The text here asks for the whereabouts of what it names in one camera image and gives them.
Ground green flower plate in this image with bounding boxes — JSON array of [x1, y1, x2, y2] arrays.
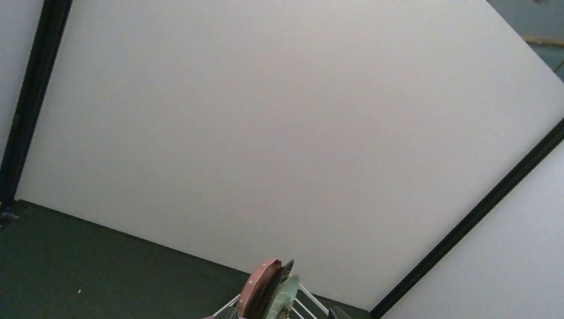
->
[[264, 274, 300, 319]]

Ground black left frame post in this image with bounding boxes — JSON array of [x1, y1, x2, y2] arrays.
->
[[1, 0, 72, 211]]

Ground dark striped plate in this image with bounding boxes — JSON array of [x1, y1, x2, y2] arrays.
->
[[258, 259, 295, 318]]

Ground black frame post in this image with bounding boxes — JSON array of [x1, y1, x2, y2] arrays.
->
[[1, 0, 72, 211], [370, 120, 563, 318]]

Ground pink polka dot plate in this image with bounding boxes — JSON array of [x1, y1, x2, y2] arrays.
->
[[235, 259, 281, 318]]

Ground white wire dish rack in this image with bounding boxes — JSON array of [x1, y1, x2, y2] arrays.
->
[[207, 282, 331, 319]]

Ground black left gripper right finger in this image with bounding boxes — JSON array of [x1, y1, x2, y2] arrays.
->
[[328, 307, 352, 319]]

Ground black right frame post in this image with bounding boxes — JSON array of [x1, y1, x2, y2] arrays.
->
[[370, 120, 563, 318]]

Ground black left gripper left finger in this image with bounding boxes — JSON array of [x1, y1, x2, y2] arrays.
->
[[222, 307, 239, 319]]

